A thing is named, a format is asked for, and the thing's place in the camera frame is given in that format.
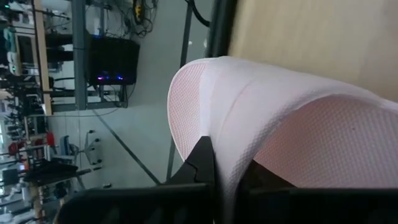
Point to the pink foam slide sandal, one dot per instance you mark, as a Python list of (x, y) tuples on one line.
[(248, 109)]

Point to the black computer tower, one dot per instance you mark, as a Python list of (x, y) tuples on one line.
[(112, 59)]

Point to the grey office chair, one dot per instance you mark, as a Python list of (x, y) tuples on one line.
[(90, 152)]

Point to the red storage bin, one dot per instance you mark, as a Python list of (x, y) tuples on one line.
[(50, 139)]

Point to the person's legs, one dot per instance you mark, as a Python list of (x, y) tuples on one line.
[(59, 40)]

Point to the black office chair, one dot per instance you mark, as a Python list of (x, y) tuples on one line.
[(49, 172)]

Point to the white rounded object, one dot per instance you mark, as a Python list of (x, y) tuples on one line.
[(12, 62)]

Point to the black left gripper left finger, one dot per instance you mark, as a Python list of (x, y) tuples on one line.
[(202, 165)]

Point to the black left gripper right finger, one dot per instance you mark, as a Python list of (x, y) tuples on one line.
[(264, 179)]

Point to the wooden top grey frame desk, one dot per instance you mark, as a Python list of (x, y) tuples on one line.
[(79, 62)]

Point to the teal rounded object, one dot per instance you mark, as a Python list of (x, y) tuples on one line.
[(9, 40)]

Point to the cluttered storage rack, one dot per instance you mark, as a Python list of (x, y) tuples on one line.
[(18, 140)]

